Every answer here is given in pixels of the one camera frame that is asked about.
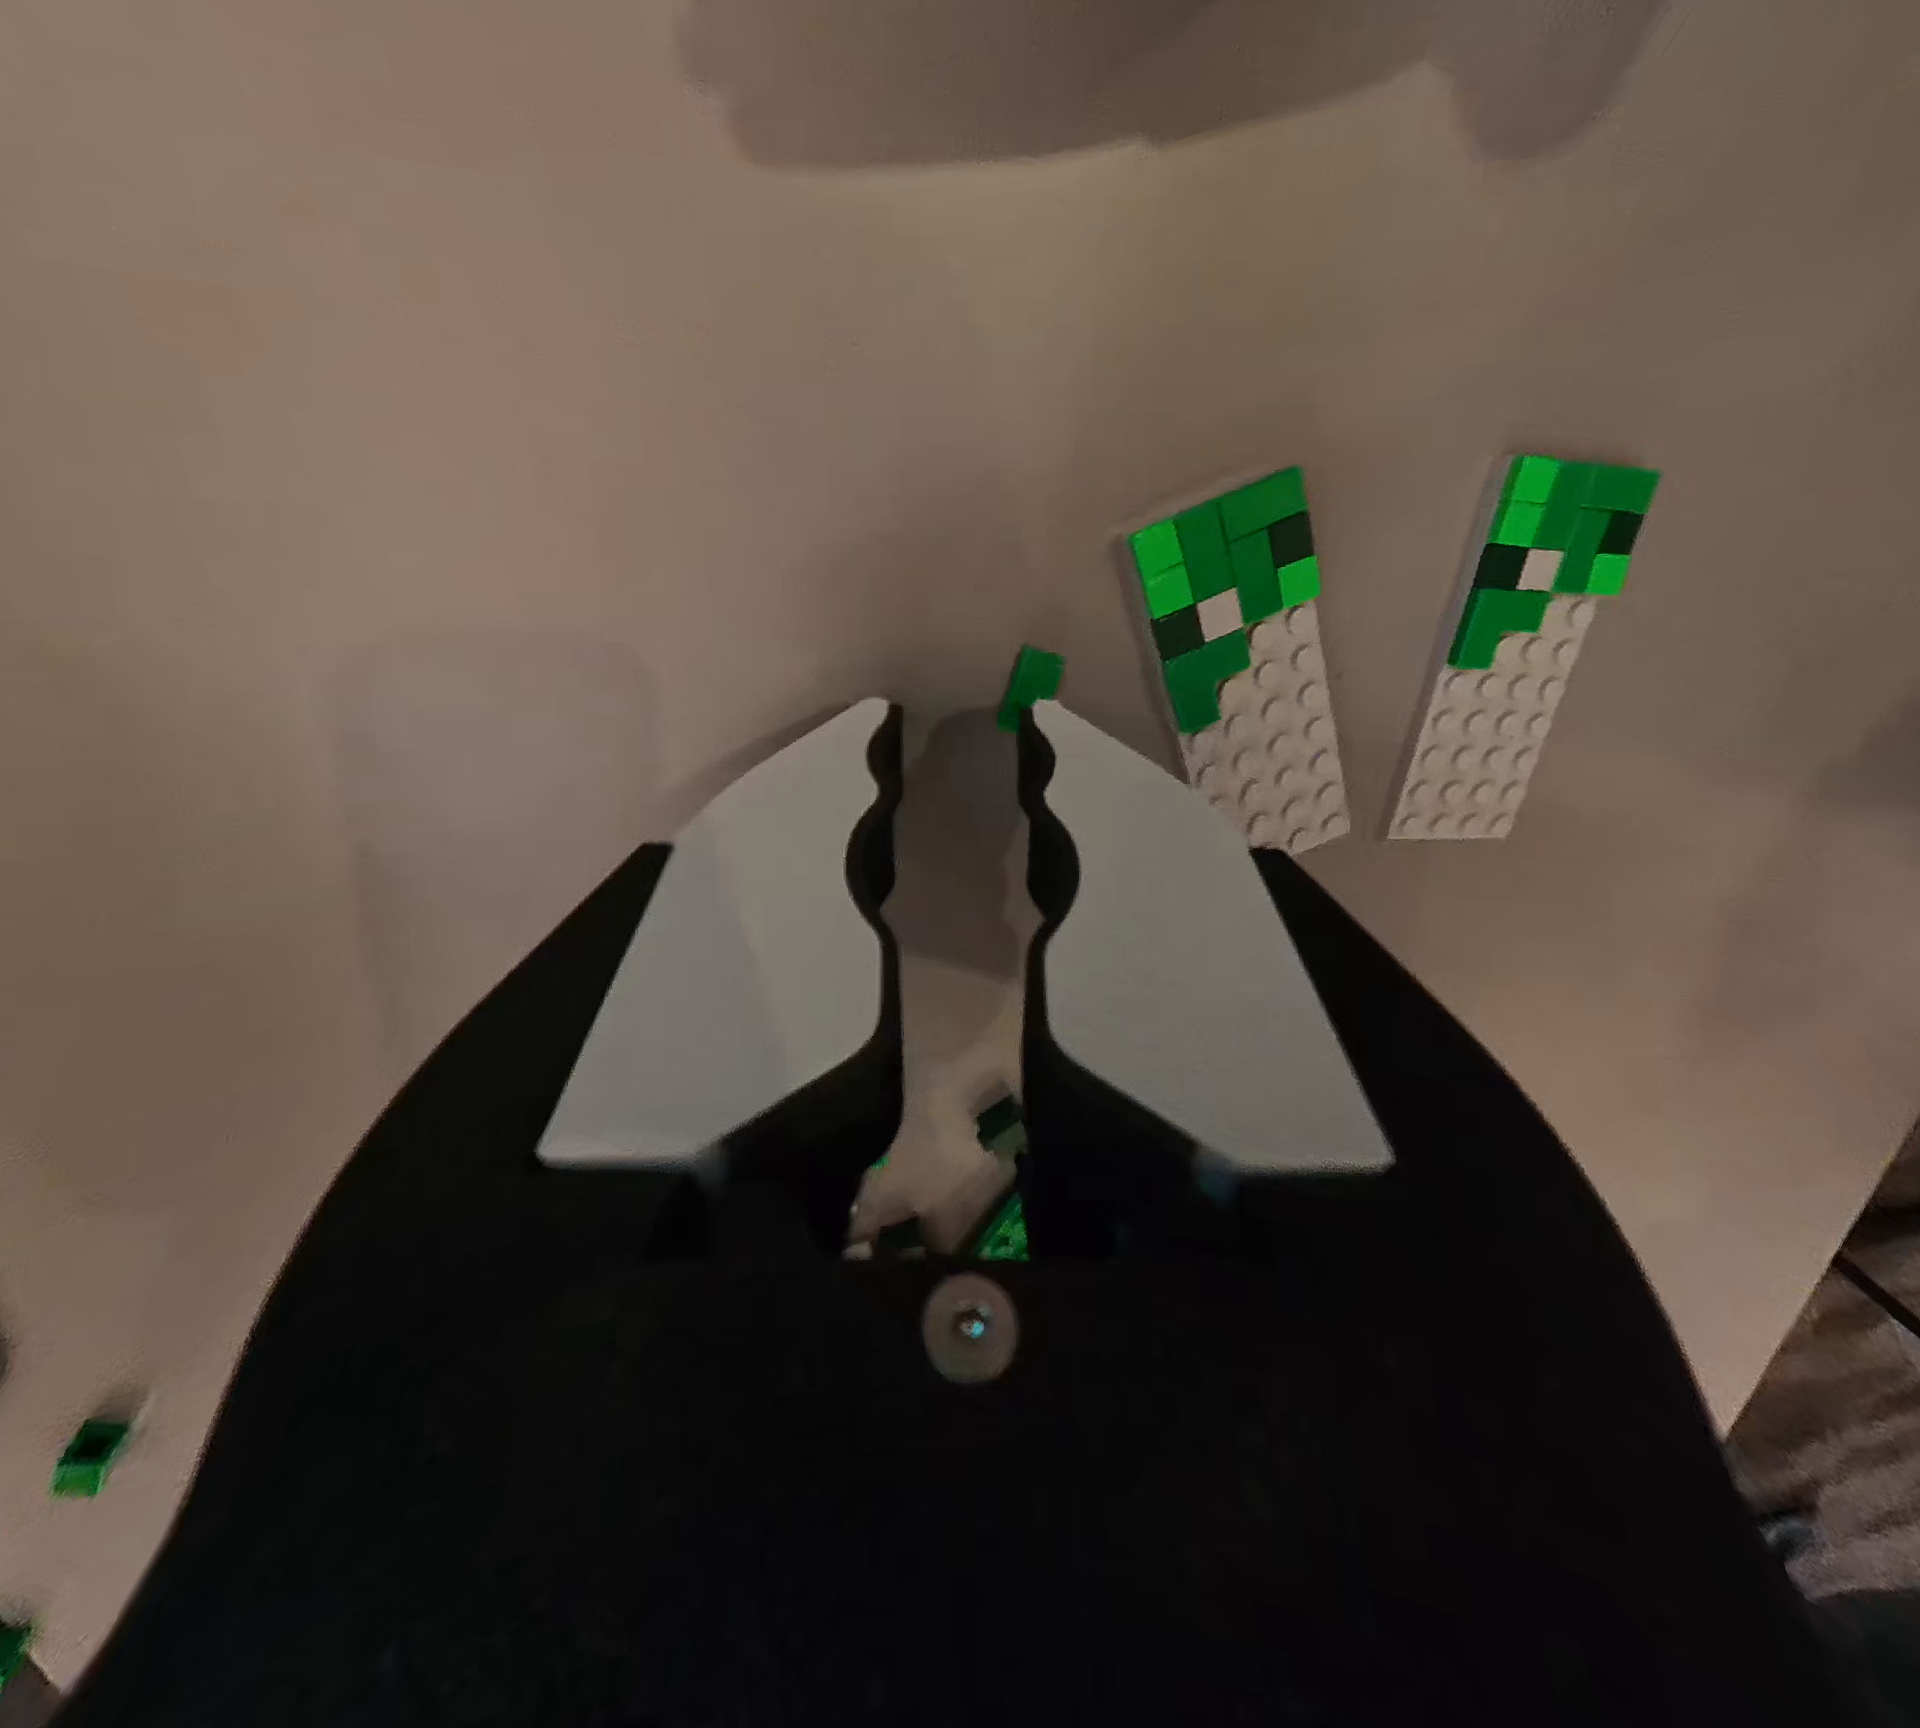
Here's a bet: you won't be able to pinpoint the grey studded plate green tiles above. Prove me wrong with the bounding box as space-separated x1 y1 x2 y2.
1386 453 1663 847
1124 465 1354 857

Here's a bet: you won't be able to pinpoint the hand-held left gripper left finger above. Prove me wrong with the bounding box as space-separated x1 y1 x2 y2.
534 696 913 1258

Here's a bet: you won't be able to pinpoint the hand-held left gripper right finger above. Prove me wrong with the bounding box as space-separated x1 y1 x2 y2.
1017 700 1399 1258

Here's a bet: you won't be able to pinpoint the pile of small green tiles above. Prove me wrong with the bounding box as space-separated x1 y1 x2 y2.
845 1090 1040 1263

